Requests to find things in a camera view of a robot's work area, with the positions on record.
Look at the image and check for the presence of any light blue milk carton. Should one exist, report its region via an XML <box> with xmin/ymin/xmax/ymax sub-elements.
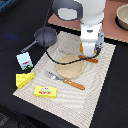
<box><xmin>16</xmin><ymin>52</ymin><xmax>33</xmax><ymax>70</ymax></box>

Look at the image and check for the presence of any beige woven placemat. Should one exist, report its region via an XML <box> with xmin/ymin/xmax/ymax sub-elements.
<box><xmin>12</xmin><ymin>30</ymin><xmax>117</xmax><ymax>128</ymax></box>

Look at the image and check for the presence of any pink toy stove board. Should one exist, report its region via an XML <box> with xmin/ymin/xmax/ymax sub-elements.
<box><xmin>48</xmin><ymin>0</ymin><xmax>128</xmax><ymax>43</ymax></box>

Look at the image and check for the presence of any yellow toy cheese wedge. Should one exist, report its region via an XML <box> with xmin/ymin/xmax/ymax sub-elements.
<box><xmin>16</xmin><ymin>73</ymin><xmax>35</xmax><ymax>89</ymax></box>

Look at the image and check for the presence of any wooden handled toy fork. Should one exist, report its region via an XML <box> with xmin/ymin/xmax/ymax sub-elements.
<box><xmin>44</xmin><ymin>71</ymin><xmax>85</xmax><ymax>90</ymax></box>

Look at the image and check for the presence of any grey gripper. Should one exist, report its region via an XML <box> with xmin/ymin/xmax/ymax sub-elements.
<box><xmin>79</xmin><ymin>30</ymin><xmax>104</xmax><ymax>58</ymax></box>

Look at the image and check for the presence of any grey toy saucepan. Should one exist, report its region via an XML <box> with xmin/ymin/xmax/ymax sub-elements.
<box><xmin>22</xmin><ymin>27</ymin><xmax>57</xmax><ymax>53</ymax></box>

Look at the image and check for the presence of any beige toy bowl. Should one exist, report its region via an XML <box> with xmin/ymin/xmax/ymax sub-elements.
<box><xmin>116</xmin><ymin>4</ymin><xmax>128</xmax><ymax>31</ymax></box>

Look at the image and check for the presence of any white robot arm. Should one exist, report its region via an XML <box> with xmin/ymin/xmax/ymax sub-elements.
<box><xmin>52</xmin><ymin>0</ymin><xmax>106</xmax><ymax>56</ymax></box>

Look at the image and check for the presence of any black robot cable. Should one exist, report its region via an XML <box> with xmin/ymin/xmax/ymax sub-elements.
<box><xmin>43</xmin><ymin>0</ymin><xmax>98</xmax><ymax>66</ymax></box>

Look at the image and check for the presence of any wooden handled toy knife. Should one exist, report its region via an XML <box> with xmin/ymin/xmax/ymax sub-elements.
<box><xmin>78</xmin><ymin>55</ymin><xmax>98</xmax><ymax>63</ymax></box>

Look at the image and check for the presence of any yellow toy butter box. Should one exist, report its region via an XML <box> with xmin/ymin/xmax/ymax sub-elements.
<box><xmin>34</xmin><ymin>86</ymin><xmax>57</xmax><ymax>98</ymax></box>

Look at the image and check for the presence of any orange toy bread loaf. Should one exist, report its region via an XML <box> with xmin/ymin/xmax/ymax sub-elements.
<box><xmin>80</xmin><ymin>43</ymin><xmax>83</xmax><ymax>53</ymax></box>

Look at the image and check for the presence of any round wooden plate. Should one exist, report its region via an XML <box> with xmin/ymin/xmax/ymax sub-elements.
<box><xmin>56</xmin><ymin>55</ymin><xmax>84</xmax><ymax>79</ymax></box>

